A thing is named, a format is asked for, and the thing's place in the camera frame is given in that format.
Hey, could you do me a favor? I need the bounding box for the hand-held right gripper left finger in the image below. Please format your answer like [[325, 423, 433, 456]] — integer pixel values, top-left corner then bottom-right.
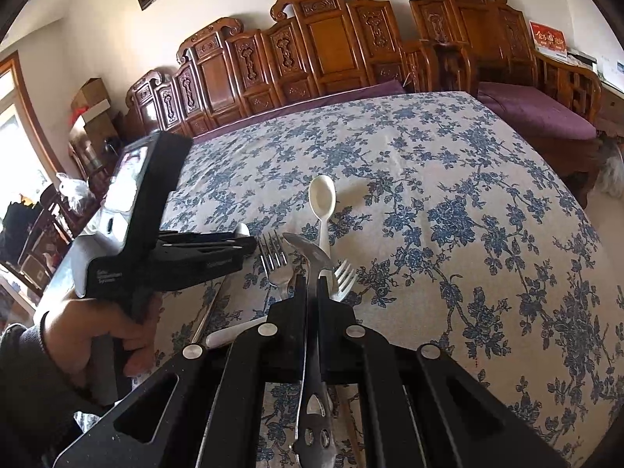
[[53, 273, 308, 468]]

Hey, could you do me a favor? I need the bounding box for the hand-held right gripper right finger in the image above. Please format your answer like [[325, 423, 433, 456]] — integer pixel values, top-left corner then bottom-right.
[[317, 275, 571, 468]]

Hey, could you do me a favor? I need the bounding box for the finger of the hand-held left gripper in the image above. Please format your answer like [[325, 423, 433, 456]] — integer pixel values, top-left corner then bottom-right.
[[157, 223, 253, 248], [155, 236, 258, 284]]

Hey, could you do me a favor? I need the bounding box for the white plastic fork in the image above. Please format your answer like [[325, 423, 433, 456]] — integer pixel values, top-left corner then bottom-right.
[[319, 259, 358, 303]]

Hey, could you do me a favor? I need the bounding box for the wooden chopstick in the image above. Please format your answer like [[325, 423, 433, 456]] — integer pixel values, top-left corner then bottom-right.
[[189, 277, 226, 345]]

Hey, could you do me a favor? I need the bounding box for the white soup spoon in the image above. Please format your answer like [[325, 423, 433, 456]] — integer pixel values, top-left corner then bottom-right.
[[205, 321, 268, 349]]

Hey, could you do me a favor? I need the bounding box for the metal fork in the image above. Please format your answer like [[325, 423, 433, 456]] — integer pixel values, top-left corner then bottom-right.
[[258, 231, 296, 303]]

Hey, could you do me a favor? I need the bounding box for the metal spoon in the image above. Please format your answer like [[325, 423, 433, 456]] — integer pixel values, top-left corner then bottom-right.
[[283, 231, 339, 468]]

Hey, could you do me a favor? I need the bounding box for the white long-handled spoon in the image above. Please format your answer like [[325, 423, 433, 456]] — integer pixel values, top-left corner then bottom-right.
[[308, 175, 337, 274]]

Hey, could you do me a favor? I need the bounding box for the person's left forearm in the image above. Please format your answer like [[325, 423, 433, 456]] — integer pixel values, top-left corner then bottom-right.
[[0, 324, 107, 468]]

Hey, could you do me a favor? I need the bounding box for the person's left hand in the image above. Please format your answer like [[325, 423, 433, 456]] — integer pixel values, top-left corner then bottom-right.
[[41, 292, 165, 377]]

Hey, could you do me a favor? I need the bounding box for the clear plastic bag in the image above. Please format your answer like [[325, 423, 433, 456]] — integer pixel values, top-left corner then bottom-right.
[[56, 172, 96, 211]]

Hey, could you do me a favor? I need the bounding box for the wooden chair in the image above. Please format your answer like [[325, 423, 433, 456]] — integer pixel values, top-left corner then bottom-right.
[[19, 190, 93, 294]]

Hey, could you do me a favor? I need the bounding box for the white flat box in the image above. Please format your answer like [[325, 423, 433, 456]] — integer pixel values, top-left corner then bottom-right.
[[68, 100, 114, 126]]

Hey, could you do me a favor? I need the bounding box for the black bag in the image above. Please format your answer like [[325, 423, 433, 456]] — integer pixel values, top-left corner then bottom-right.
[[0, 195, 50, 265]]

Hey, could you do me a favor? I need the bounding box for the brown cardboard box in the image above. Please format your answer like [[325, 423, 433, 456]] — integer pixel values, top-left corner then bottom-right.
[[71, 78, 111, 111]]

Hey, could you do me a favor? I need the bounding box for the blue floral tablecloth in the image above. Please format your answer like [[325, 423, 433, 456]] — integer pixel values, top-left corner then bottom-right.
[[73, 90, 612, 468]]

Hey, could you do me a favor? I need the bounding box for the purple sofa cushion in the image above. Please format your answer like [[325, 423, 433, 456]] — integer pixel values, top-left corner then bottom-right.
[[195, 80, 407, 143]]

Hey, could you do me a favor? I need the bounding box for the carved wooden sofa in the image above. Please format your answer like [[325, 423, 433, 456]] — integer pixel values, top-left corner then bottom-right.
[[126, 0, 406, 140]]

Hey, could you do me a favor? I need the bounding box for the purple armchair cushion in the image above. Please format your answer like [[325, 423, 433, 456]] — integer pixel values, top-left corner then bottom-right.
[[478, 82, 598, 140]]

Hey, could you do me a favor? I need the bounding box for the grey fuzzy round object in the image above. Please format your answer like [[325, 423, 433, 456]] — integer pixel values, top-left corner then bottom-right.
[[592, 137, 624, 199]]

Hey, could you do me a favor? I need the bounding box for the carved wooden armchair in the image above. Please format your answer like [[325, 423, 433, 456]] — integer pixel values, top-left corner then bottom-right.
[[408, 0, 604, 179]]

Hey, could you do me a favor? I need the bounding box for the red card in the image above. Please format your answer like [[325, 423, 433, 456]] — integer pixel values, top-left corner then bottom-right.
[[529, 20, 567, 55]]

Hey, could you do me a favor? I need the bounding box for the wooden window frame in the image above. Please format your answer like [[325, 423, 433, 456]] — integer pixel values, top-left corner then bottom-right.
[[0, 51, 67, 192]]

